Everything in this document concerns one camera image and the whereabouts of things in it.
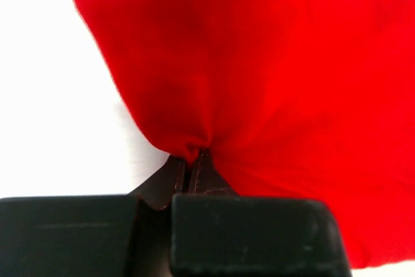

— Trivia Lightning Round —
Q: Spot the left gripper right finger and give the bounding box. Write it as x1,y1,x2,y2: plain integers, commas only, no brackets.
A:
170,152,351,276

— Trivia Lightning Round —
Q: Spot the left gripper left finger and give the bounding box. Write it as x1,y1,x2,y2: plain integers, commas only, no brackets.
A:
1,157,185,276

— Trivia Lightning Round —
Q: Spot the red t shirt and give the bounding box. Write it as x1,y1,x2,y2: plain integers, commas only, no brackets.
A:
74,0,414,268

